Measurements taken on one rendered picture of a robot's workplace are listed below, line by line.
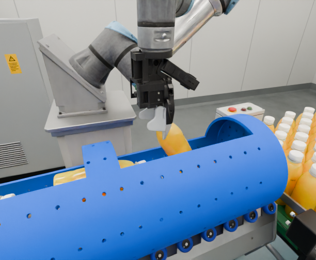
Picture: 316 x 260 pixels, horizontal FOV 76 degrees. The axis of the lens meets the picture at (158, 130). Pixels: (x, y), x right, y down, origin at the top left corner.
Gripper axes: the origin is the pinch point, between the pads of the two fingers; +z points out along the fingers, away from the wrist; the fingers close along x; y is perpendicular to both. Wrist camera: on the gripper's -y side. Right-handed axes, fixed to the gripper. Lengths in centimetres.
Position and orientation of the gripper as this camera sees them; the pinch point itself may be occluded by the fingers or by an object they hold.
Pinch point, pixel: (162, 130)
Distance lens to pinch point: 53.2
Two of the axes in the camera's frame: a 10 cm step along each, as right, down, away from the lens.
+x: 3.9, 4.6, -8.0
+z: -0.1, 8.7, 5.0
